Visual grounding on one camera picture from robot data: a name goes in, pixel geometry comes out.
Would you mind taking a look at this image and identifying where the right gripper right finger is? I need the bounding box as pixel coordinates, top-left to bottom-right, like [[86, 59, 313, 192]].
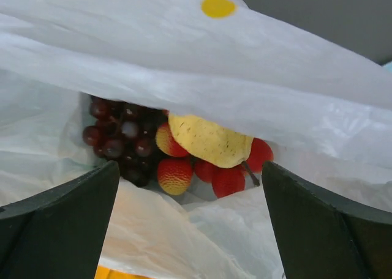
[[262, 162, 391, 278]]

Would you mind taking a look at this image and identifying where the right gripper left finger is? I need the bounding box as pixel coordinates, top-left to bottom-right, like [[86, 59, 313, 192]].
[[1, 161, 119, 279]]

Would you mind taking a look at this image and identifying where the dark red grape bunch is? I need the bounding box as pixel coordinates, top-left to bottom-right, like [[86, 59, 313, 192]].
[[82, 95, 167, 187]]

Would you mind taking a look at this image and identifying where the red cherry bunch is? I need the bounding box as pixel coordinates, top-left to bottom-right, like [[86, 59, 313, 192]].
[[156, 122, 274, 198]]

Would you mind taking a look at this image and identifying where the yellow pear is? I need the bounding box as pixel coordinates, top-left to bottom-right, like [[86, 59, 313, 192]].
[[167, 113, 260, 187]]

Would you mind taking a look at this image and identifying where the white printed plastic bag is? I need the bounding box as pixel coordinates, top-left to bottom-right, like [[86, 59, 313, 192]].
[[1, 0, 391, 278]]

